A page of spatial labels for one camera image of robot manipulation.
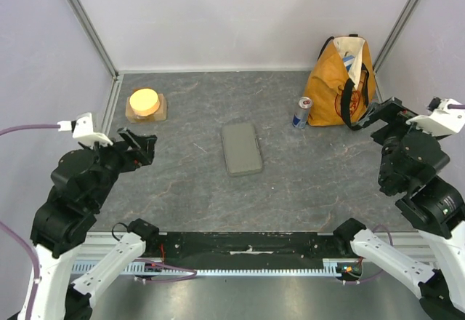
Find yellow tote bag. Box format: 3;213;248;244
303;34;376;130

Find grey cable duct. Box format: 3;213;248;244
70;260;344;276

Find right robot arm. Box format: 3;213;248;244
332;97;464;319

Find yellow round sponge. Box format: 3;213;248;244
129;88;160;117

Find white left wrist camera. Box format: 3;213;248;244
57;112;113;148

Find energy drink can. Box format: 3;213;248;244
292;97;312;129

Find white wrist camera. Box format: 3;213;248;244
57;112;113;148
406;97;464;137

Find grey plastic tool case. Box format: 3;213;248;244
222;122;263;177

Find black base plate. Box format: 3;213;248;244
144;232;357;262

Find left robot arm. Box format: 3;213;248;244
12;128;160;319

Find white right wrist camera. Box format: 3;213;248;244
406;97;464;137

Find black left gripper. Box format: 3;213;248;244
81;125;158;208

